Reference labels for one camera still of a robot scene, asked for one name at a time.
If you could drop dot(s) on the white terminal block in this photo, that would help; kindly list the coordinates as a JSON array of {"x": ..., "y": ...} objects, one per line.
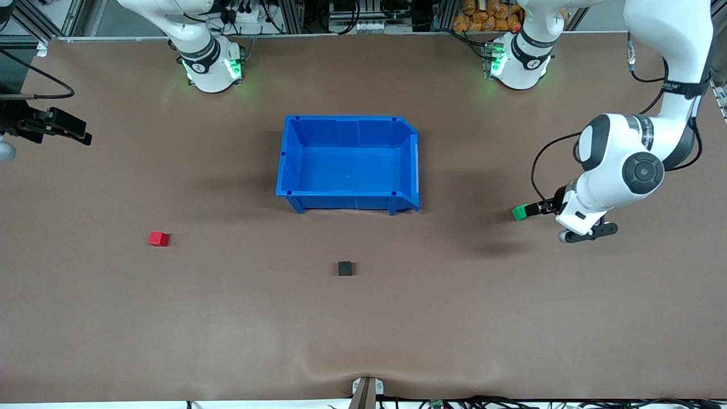
[{"x": 380, "y": 25}]

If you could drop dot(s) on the white power strip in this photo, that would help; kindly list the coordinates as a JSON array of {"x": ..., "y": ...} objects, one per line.
[{"x": 247, "y": 17}]

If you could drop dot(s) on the blue plastic storage bin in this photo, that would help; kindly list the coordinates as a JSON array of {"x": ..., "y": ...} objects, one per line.
[{"x": 346, "y": 170}]

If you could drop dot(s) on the orange snack bag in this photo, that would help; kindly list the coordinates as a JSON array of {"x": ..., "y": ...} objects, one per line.
[{"x": 483, "y": 17}]

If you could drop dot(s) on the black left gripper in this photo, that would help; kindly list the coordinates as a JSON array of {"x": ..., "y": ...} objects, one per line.
[{"x": 559, "y": 200}]

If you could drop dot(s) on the aluminium frame rail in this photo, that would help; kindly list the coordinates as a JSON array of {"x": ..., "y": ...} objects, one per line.
[
  {"x": 720, "y": 85},
  {"x": 34, "y": 20}
]

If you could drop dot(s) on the black cube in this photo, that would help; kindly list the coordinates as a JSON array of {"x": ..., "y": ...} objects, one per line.
[{"x": 345, "y": 268}]

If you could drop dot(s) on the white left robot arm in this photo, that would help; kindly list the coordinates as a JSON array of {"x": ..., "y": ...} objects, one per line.
[{"x": 613, "y": 165}]

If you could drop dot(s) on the large table mat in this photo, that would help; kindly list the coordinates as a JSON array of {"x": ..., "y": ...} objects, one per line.
[{"x": 454, "y": 318}]

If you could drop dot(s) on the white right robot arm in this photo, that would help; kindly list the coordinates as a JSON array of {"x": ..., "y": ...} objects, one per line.
[{"x": 207, "y": 74}]

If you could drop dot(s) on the red cube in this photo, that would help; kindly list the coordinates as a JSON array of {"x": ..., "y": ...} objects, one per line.
[{"x": 158, "y": 239}]

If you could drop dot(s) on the grey metal frame post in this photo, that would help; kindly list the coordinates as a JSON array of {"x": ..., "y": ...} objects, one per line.
[
  {"x": 289, "y": 14},
  {"x": 443, "y": 14}
]

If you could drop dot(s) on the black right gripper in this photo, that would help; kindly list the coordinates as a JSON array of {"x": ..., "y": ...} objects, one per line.
[{"x": 16, "y": 121}]

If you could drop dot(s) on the small white table clamp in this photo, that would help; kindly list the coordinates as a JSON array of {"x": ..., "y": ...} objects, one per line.
[{"x": 42, "y": 49}]

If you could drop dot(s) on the green cube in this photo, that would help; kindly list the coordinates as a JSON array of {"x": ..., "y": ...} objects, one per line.
[{"x": 519, "y": 213}]

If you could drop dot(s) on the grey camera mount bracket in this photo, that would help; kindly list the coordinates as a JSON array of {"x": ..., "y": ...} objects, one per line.
[{"x": 366, "y": 392}]

